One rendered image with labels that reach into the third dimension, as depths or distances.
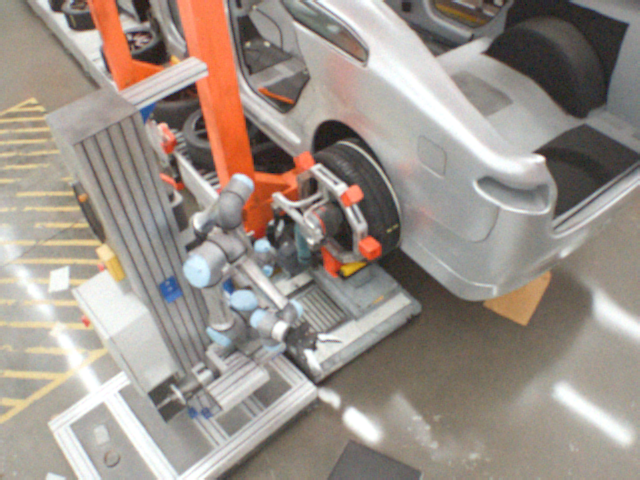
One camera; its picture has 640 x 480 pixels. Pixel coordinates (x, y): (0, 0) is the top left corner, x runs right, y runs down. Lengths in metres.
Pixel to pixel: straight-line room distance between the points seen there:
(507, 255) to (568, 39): 1.76
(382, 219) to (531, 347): 1.36
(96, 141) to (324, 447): 2.09
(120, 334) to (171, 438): 1.00
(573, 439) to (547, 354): 0.55
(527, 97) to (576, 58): 0.38
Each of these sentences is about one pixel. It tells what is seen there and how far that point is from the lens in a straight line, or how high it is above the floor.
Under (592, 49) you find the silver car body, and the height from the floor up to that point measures 1.26.
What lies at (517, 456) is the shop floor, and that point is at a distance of 3.33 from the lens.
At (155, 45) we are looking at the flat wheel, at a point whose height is 0.49.
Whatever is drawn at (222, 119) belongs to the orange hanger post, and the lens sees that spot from 2.99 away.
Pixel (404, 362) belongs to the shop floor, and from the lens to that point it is 3.51.
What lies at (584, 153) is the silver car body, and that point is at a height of 0.91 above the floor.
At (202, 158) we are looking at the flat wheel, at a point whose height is 0.39.
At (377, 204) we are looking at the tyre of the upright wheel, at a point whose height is 1.05.
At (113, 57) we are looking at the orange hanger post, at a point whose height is 0.99.
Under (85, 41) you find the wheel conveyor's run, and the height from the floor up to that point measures 0.26.
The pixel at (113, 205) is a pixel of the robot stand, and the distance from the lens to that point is 2.05.
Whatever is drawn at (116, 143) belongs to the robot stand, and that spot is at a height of 1.96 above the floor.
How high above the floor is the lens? 3.00
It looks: 46 degrees down
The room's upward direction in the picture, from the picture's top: 6 degrees counter-clockwise
